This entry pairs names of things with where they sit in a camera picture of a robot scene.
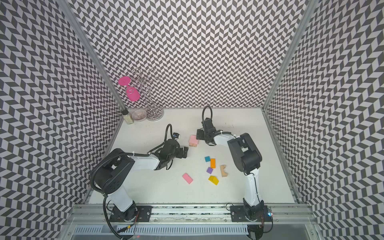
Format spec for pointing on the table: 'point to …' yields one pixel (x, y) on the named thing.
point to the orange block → (212, 163)
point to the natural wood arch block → (223, 174)
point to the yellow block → (214, 179)
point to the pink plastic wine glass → (132, 94)
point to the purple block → (209, 170)
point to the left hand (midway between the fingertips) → (182, 147)
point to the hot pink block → (187, 178)
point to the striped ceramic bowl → (139, 115)
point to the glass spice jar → (127, 117)
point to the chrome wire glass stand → (153, 113)
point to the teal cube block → (207, 158)
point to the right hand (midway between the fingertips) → (201, 137)
